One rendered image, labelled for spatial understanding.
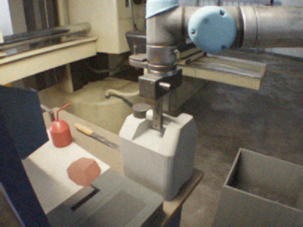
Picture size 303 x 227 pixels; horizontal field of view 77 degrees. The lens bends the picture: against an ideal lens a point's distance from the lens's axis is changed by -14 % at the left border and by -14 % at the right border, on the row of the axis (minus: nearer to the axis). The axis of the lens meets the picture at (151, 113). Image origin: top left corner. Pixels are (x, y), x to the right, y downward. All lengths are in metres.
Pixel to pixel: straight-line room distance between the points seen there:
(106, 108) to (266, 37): 1.92
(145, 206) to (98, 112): 1.72
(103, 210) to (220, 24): 0.47
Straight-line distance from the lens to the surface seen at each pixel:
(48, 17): 2.29
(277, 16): 0.40
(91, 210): 0.57
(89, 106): 2.20
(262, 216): 1.40
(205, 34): 0.35
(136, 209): 0.56
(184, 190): 0.70
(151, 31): 0.51
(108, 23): 2.00
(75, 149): 0.90
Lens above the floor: 1.46
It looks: 27 degrees down
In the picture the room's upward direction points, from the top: 1 degrees counter-clockwise
